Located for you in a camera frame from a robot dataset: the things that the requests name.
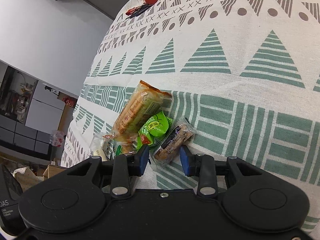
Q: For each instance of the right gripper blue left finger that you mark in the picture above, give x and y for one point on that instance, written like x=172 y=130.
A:
x=141 y=160

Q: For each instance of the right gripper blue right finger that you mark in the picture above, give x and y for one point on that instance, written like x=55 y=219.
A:
x=186 y=158

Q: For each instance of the dark snack bar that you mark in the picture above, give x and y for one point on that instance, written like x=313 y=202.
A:
x=168 y=149

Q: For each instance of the green snack packet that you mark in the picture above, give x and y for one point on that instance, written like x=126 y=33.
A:
x=153 y=131

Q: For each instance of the white clear snack packet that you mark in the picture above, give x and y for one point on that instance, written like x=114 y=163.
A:
x=103 y=146

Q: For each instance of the orange cracker packet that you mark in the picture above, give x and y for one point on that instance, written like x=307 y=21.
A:
x=144 y=102

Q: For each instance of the water bottle pack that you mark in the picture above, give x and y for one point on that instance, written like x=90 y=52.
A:
x=57 y=138

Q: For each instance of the white kitchen cabinets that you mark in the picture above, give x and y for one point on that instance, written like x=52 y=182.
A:
x=46 y=108

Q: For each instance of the patterned white green bedspread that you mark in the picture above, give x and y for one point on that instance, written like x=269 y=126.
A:
x=245 y=73

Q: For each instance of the red black key bunch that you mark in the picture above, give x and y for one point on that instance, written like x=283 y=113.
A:
x=136 y=11

